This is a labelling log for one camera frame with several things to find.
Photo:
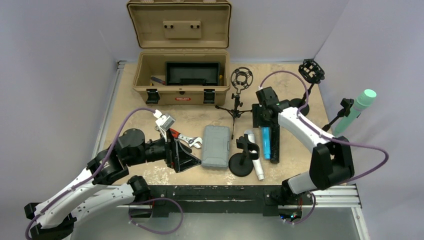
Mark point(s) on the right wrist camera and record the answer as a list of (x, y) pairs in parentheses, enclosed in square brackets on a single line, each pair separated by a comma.
[(261, 91)]

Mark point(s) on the white microphone grey grille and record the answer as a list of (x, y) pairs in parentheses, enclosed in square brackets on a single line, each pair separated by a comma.
[(256, 162)]

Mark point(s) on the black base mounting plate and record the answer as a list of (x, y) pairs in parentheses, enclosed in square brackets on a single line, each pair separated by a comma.
[(266, 200)]

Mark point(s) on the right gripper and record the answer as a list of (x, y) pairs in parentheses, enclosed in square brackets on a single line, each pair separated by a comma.
[(258, 121)]

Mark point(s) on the tan open toolbox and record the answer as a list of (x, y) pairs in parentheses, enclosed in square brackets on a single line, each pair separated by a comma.
[(180, 31)]

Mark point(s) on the black round-base clip stand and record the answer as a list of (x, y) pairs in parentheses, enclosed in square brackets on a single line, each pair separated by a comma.
[(241, 164)]

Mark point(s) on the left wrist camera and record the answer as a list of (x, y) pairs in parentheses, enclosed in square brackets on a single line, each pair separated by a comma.
[(163, 122)]

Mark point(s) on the black microphone silver grille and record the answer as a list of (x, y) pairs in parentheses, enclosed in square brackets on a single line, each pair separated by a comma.
[(275, 144)]

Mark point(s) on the grey plastic case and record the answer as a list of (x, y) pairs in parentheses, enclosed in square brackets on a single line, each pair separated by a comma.
[(215, 147)]

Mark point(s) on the black tray in toolbox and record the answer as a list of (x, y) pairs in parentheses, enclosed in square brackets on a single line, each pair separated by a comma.
[(192, 73)]

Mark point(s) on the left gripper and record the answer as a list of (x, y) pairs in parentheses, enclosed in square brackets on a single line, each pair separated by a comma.
[(176, 156)]

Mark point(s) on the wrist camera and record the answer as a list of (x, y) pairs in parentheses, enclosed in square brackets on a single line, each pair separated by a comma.
[(163, 122), (261, 91)]

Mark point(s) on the screwdriver in toolbox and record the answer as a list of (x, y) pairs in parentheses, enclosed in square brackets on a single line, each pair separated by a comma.
[(157, 81)]

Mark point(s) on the black stand holding blue microphone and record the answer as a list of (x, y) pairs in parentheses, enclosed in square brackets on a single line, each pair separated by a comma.
[(313, 74)]

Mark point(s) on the mint green microphone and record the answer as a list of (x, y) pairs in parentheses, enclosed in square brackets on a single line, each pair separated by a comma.
[(364, 100)]

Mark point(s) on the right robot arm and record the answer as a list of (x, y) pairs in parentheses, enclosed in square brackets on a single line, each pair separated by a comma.
[(331, 157)]

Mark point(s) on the black tripod shock-mount stand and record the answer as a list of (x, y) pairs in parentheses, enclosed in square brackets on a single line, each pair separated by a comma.
[(241, 79)]

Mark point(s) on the red handled adjustable wrench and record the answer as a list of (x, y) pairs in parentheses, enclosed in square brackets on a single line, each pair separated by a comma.
[(195, 142)]

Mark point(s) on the blue microphone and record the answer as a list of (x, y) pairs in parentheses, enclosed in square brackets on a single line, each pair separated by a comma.
[(266, 142)]

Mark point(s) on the black stand holding green microphone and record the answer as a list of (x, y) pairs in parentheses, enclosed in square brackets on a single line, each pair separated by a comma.
[(346, 104)]

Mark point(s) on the aluminium table frame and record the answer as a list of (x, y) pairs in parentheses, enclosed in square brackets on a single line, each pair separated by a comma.
[(337, 215)]

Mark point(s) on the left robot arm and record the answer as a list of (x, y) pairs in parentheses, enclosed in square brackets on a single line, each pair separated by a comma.
[(56, 218)]

